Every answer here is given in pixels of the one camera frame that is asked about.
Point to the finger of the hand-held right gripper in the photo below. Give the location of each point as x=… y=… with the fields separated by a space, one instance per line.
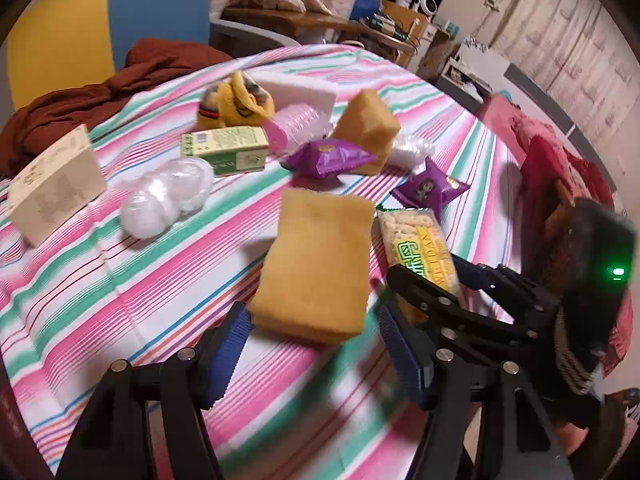
x=500 y=285
x=450 y=315

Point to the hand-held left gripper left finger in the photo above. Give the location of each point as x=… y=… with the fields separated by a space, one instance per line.
x=227 y=350

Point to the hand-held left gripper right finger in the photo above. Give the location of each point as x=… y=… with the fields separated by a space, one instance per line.
x=400 y=355

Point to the green cracker packet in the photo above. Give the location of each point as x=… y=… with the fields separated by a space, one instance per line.
x=410 y=240

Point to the purple snack packet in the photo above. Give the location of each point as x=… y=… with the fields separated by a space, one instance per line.
x=325 y=157
x=430 y=187

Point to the yellow sponge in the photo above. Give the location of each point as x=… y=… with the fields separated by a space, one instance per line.
x=367 y=125
x=315 y=260

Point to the clear plastic cup pack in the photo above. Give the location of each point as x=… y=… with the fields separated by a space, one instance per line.
x=160 y=195
x=412 y=149

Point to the green carton box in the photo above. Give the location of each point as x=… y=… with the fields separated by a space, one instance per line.
x=230 y=150

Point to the person's right forearm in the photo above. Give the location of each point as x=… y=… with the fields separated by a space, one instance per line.
x=575 y=437

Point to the red clothes pile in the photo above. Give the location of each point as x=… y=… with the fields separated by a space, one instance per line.
x=550 y=160

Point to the white storage cabinet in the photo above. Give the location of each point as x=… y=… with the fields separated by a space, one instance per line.
x=470 y=67

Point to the pink clear plastic bottle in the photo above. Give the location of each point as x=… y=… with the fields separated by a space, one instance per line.
x=295 y=127

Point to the beige cardboard box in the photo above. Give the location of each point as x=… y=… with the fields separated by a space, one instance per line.
x=55 y=185

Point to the yellow plush pouch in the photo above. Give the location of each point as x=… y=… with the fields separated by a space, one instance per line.
x=235 y=105

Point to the white foam block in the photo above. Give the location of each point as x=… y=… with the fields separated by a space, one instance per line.
x=300 y=87

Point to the brown cardboard box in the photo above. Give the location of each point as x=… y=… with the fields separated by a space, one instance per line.
x=405 y=17

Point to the maroon cloth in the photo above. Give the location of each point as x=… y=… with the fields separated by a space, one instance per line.
x=75 y=105

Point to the white round device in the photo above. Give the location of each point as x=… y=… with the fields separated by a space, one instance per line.
x=427 y=5

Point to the blue jug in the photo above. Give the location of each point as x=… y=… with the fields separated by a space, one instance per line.
x=364 y=7

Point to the wooden desk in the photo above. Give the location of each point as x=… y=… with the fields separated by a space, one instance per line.
x=300 y=22

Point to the grey yellow blue chair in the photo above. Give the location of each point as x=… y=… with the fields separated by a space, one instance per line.
x=65 y=35

